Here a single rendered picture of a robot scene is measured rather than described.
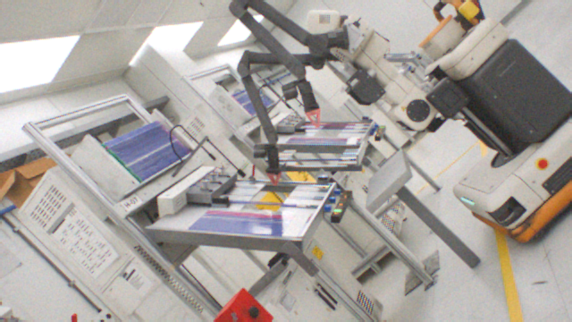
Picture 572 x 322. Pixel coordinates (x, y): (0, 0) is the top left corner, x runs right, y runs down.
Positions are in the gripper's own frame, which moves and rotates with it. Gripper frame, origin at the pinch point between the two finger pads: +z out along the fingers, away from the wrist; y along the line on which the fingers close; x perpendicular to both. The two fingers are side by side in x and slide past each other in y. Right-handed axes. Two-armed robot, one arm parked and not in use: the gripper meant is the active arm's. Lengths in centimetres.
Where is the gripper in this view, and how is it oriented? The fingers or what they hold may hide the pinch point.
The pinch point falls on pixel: (275, 183)
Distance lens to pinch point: 272.4
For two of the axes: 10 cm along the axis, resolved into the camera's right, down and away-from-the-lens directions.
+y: -3.1, 2.9, -9.0
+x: 9.5, 0.3, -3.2
